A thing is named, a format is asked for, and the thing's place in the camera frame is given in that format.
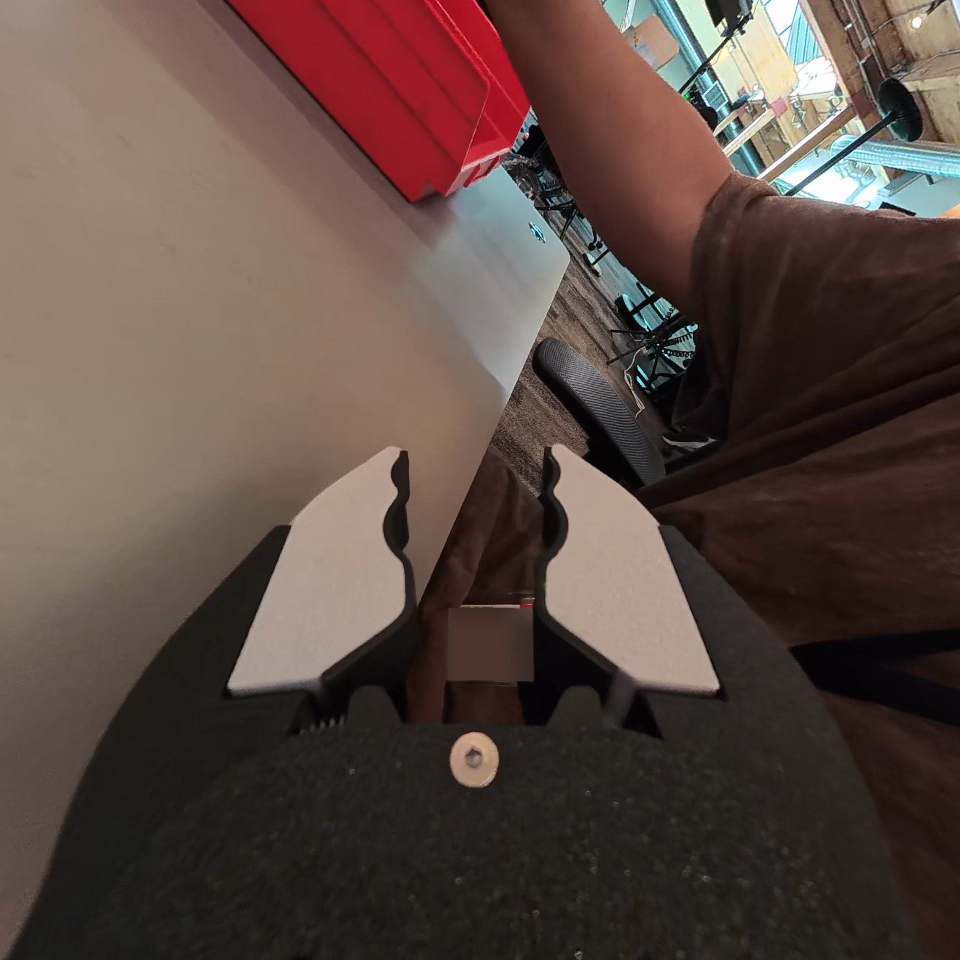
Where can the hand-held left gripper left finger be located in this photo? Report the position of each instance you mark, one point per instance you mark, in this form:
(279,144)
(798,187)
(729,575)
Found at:
(327,593)

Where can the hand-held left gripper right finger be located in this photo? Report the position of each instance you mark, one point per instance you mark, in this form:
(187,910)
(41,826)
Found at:
(623,593)

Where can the red plastic bin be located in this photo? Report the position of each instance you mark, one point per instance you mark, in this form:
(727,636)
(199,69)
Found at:
(375,75)

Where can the person's right forearm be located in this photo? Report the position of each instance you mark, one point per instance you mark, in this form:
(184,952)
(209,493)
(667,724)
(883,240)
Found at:
(615,135)

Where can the black office chair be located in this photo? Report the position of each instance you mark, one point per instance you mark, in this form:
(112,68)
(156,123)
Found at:
(600,405)

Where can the black tripod stand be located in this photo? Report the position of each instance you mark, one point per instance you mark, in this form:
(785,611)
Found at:
(653,338)

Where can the person's brown clothing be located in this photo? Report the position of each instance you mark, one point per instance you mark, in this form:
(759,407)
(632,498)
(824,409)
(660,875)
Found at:
(840,405)

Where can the black round pole weight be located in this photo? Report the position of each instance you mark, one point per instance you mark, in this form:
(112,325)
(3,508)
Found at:
(903,108)

